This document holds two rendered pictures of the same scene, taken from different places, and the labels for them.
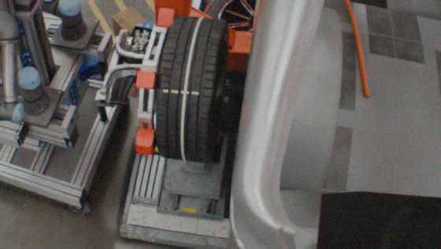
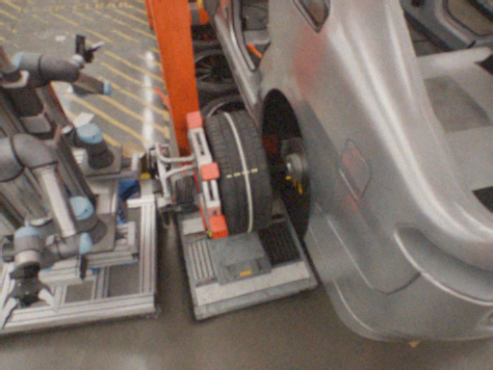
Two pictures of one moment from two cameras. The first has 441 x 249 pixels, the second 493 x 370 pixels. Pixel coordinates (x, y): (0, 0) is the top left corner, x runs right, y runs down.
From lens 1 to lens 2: 1.09 m
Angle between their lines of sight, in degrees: 14
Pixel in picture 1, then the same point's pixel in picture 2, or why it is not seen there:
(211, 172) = (249, 238)
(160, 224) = (225, 294)
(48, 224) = (123, 343)
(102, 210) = (171, 304)
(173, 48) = (220, 139)
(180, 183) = (231, 254)
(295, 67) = (415, 85)
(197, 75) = (250, 155)
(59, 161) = (119, 278)
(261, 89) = (392, 116)
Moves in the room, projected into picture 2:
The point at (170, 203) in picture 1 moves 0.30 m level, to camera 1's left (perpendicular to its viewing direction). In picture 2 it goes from (229, 274) to (185, 290)
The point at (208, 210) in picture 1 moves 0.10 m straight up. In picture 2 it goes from (260, 268) to (260, 260)
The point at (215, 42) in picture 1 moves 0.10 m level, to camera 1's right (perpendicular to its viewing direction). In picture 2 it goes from (251, 125) to (271, 119)
